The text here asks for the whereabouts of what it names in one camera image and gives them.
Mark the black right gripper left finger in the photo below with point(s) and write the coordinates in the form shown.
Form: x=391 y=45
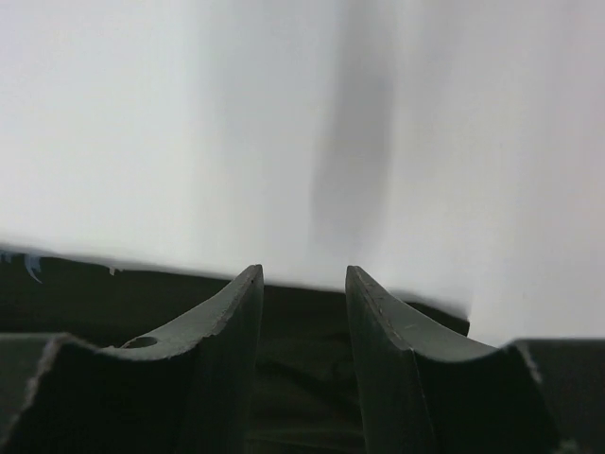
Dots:
x=184 y=387

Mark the black t shirt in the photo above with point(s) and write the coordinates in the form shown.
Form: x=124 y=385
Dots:
x=304 y=396

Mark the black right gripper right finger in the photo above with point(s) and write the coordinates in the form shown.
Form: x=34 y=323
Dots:
x=425 y=388

